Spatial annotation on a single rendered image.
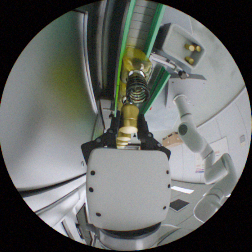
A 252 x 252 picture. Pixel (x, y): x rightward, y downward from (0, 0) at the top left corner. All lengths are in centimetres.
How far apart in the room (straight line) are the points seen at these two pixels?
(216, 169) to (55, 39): 56
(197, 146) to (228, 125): 332
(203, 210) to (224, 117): 358
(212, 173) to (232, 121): 331
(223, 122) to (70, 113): 381
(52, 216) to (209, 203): 32
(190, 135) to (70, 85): 47
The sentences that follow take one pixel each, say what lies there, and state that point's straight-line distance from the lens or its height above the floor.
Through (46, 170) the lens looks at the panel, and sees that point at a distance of 15.
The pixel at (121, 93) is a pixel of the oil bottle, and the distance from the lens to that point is 16.
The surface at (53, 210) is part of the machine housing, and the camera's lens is 20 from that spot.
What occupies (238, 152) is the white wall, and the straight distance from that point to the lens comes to 368.
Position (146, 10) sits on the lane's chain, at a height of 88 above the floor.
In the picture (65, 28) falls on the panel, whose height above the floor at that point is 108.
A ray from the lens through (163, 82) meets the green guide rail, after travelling 31.
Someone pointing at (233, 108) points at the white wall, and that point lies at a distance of 376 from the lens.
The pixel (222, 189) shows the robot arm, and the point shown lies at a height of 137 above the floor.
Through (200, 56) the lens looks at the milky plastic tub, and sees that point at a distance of 52.
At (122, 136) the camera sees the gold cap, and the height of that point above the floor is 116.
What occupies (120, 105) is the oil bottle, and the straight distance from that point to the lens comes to 20.
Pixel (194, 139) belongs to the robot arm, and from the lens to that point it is 41.
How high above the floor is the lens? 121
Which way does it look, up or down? 26 degrees down
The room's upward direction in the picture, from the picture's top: 177 degrees counter-clockwise
